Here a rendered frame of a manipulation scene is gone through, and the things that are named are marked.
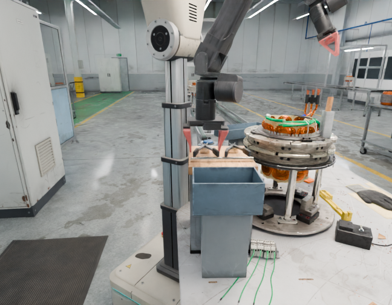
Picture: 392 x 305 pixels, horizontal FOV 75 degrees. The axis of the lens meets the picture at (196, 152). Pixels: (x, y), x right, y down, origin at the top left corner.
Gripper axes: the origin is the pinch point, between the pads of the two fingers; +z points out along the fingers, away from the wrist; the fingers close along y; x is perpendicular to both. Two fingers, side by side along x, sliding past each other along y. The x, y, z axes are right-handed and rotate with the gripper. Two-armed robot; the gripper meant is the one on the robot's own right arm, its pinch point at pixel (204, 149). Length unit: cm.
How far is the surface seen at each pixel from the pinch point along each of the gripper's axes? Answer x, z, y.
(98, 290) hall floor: 53, 110, -61
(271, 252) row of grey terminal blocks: -11.3, 28.0, 19.2
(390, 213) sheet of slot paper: 12, 31, 74
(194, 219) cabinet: -7.9, 18.9, -3.2
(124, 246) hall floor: 95, 110, -55
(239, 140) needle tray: 39.2, 8.3, 18.3
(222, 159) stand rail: -4.5, 1.6, 4.9
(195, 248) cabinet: -8.0, 29.0, -2.8
